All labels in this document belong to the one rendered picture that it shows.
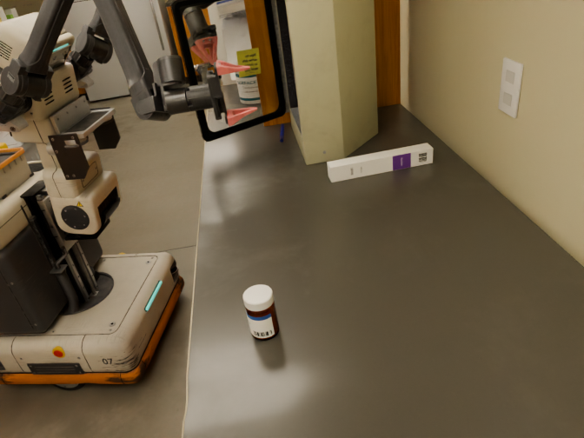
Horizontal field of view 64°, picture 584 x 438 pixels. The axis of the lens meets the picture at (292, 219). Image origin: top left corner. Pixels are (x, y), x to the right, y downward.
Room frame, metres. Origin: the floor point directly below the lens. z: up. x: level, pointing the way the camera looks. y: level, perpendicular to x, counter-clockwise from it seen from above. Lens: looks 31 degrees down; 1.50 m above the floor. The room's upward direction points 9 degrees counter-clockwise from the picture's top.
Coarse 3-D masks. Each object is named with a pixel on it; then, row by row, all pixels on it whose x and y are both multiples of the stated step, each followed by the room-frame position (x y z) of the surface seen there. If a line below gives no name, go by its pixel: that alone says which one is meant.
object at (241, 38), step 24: (240, 0) 1.45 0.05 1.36; (192, 24) 1.37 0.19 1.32; (216, 24) 1.41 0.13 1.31; (240, 24) 1.44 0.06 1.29; (264, 24) 1.48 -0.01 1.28; (192, 48) 1.36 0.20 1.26; (216, 48) 1.40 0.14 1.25; (240, 48) 1.44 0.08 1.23; (264, 48) 1.48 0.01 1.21; (240, 72) 1.43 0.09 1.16; (264, 72) 1.47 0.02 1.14; (240, 96) 1.42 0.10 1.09; (264, 96) 1.46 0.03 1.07; (216, 120) 1.37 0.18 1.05; (240, 120) 1.41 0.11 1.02
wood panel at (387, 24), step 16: (384, 0) 1.58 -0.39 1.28; (384, 16) 1.58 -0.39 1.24; (384, 32) 1.58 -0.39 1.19; (384, 48) 1.58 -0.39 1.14; (384, 64) 1.58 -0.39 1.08; (400, 64) 1.58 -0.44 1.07; (384, 80) 1.58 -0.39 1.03; (400, 80) 1.58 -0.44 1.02; (384, 96) 1.58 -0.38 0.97; (400, 96) 1.58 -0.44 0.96; (288, 112) 1.56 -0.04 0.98
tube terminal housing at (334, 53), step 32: (288, 0) 1.19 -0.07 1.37; (320, 0) 1.20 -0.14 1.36; (352, 0) 1.26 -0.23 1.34; (320, 32) 1.20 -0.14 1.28; (352, 32) 1.26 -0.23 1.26; (320, 64) 1.20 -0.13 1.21; (352, 64) 1.25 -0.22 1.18; (320, 96) 1.20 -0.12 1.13; (352, 96) 1.24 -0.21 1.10; (320, 128) 1.20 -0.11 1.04; (352, 128) 1.24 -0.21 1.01; (320, 160) 1.19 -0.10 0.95
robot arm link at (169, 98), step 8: (160, 88) 1.10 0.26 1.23; (168, 88) 1.11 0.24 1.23; (184, 88) 1.08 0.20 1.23; (168, 96) 1.06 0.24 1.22; (176, 96) 1.06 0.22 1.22; (184, 96) 1.06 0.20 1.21; (168, 104) 1.06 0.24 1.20; (176, 104) 1.06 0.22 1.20; (184, 104) 1.06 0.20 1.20; (176, 112) 1.07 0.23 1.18; (184, 112) 1.08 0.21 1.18
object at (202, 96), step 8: (208, 72) 1.10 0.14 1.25; (208, 80) 1.06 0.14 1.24; (192, 88) 1.08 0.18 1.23; (200, 88) 1.08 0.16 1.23; (208, 88) 1.07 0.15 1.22; (192, 96) 1.06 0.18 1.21; (200, 96) 1.06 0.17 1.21; (208, 96) 1.06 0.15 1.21; (192, 104) 1.07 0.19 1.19; (200, 104) 1.06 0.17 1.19; (208, 104) 1.07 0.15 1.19; (216, 104) 1.07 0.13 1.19; (216, 112) 1.06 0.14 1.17
